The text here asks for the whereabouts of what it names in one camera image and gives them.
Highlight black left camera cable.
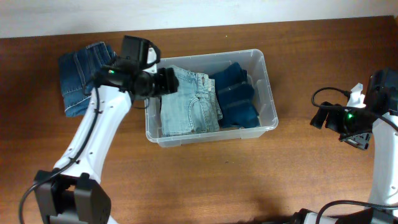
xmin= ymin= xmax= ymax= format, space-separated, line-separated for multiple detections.
xmin=18 ymin=46 xmax=162 ymax=224

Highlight black right camera cable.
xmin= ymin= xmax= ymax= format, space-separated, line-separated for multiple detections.
xmin=310 ymin=86 xmax=398 ymax=224

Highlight dark blue jeans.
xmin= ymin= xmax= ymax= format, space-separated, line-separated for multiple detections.
xmin=58 ymin=42 xmax=116 ymax=117

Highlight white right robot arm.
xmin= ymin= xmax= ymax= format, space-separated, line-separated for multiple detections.
xmin=289 ymin=68 xmax=397 ymax=224

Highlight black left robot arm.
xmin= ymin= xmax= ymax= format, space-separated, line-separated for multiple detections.
xmin=19 ymin=35 xmax=179 ymax=223

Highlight clear plastic storage bin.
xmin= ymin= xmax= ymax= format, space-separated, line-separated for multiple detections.
xmin=146 ymin=49 xmax=279 ymax=147

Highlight light blue jeans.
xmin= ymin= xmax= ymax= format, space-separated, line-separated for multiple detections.
xmin=160 ymin=65 xmax=223 ymax=137

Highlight black camera cable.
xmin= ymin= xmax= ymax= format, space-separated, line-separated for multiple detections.
xmin=18 ymin=46 xmax=162 ymax=224
xmin=310 ymin=86 xmax=398 ymax=224

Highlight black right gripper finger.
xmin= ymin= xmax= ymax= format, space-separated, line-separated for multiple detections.
xmin=310 ymin=107 xmax=330 ymax=129
xmin=339 ymin=133 xmax=372 ymax=151

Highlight teal blue shirt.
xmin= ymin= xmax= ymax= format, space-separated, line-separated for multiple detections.
xmin=210 ymin=62 xmax=260 ymax=128

